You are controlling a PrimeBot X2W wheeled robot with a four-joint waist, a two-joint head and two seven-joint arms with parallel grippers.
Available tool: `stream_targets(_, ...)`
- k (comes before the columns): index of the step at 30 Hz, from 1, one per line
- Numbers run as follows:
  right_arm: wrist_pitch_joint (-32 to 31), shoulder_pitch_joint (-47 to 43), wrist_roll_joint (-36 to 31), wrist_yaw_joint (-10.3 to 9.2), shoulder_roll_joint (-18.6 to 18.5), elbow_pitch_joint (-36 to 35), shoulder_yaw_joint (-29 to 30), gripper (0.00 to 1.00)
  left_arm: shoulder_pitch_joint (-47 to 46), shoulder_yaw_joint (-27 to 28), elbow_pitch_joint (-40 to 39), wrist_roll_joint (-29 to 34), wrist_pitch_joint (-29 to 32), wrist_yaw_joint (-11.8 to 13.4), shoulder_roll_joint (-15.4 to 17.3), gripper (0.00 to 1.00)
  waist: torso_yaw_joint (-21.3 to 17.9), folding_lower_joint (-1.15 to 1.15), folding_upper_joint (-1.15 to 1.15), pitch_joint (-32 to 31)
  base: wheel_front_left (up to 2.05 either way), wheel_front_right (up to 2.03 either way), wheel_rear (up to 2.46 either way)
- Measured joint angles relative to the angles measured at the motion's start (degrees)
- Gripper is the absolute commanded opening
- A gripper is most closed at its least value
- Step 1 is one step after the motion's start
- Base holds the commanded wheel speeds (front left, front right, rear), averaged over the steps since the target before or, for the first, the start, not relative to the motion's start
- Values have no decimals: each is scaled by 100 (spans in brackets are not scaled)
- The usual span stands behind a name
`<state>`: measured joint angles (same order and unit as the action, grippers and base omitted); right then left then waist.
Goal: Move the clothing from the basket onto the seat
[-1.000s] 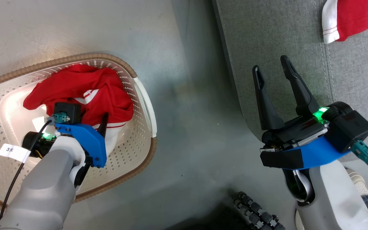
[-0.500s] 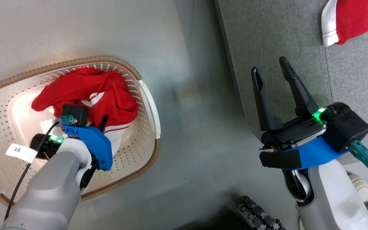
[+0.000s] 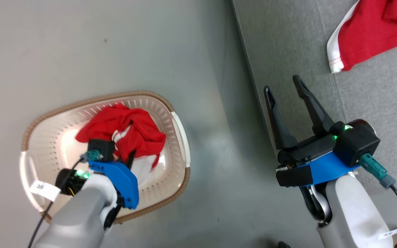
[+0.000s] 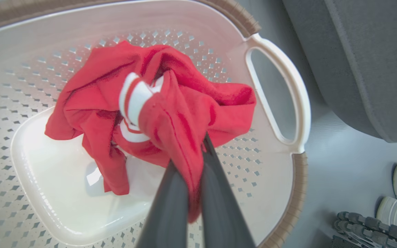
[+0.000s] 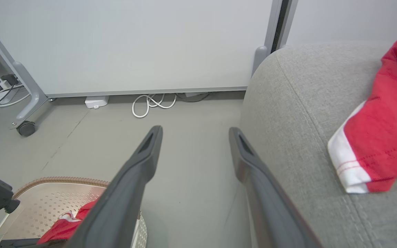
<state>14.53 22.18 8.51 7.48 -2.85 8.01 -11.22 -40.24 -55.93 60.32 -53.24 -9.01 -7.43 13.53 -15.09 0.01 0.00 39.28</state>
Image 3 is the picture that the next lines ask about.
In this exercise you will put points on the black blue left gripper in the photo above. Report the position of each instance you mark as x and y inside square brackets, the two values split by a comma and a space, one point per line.
[124, 182]

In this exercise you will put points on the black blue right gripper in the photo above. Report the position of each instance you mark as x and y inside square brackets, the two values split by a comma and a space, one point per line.
[308, 165]

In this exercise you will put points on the red garment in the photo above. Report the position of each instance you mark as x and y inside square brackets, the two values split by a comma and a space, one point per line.
[374, 31]
[133, 127]

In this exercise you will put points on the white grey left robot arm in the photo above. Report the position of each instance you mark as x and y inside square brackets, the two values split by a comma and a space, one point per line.
[78, 220]

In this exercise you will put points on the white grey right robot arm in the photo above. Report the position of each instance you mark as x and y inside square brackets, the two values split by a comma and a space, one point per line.
[353, 213]

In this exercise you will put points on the grey fabric sofa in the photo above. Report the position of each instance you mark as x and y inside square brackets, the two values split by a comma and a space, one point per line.
[288, 41]

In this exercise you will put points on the white laundry basket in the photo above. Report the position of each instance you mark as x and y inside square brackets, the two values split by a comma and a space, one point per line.
[53, 137]

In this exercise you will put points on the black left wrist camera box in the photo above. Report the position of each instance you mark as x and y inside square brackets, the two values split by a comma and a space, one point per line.
[102, 146]

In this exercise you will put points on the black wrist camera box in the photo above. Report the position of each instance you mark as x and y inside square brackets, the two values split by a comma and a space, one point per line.
[102, 146]
[357, 144]

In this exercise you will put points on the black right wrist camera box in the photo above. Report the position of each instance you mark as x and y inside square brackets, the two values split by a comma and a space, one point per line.
[357, 144]

